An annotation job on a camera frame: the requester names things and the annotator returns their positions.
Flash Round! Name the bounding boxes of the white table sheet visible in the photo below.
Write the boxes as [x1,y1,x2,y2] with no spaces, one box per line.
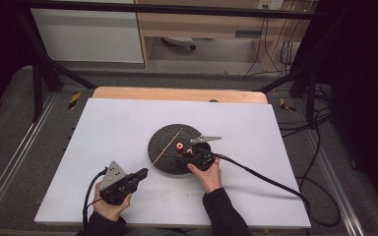
[33,97,312,229]

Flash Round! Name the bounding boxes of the wooden skewer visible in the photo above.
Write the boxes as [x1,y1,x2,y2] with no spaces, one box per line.
[148,131,182,171]

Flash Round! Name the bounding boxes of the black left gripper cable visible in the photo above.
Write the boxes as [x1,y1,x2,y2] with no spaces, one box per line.
[82,166,109,230]

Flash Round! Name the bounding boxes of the white cabinet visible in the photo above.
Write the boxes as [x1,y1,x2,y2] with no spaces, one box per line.
[31,0,145,64]

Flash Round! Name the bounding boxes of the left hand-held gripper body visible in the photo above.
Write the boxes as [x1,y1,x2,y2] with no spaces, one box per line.
[98,160,139,206]

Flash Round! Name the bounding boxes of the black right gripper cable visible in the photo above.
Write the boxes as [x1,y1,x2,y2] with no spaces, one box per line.
[210,151,311,217]

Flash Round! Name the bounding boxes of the person's left hand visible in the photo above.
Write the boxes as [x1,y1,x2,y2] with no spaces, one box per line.
[93,186,132,222]

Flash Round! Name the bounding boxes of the dark curtain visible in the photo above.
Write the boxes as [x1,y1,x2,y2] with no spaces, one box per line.
[308,0,378,210]
[0,0,31,126]

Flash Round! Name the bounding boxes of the black metal frame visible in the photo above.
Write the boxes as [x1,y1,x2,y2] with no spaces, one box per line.
[13,0,333,129]

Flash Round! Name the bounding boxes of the office chair base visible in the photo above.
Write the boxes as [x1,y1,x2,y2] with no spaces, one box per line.
[161,36,197,51]

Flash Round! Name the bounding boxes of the wooden desk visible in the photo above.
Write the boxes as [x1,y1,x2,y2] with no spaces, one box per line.
[134,0,309,72]

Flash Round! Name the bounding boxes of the person's right hand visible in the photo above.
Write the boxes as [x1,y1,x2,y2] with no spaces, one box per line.
[187,158,223,194]

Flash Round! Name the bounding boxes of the hanging black cables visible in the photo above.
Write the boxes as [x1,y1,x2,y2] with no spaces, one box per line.
[244,9,296,78]

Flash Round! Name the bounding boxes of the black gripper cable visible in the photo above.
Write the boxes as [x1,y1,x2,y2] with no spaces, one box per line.
[82,166,109,230]
[210,151,311,217]

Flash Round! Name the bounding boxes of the black floor cables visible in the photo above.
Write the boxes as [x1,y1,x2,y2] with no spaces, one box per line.
[277,82,343,228]

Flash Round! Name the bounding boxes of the aluminium floor rail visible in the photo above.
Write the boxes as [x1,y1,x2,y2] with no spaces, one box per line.
[303,131,365,236]
[0,92,58,224]

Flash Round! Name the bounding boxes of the wooden table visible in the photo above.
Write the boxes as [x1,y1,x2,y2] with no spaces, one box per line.
[92,86,270,105]

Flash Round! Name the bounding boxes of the white wall outlet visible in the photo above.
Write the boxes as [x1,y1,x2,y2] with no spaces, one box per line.
[257,0,284,10]

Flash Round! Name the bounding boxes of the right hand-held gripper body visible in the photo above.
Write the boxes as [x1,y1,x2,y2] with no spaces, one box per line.
[186,135,222,171]

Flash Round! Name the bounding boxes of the black round plate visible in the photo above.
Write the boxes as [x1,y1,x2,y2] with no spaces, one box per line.
[147,123,208,175]

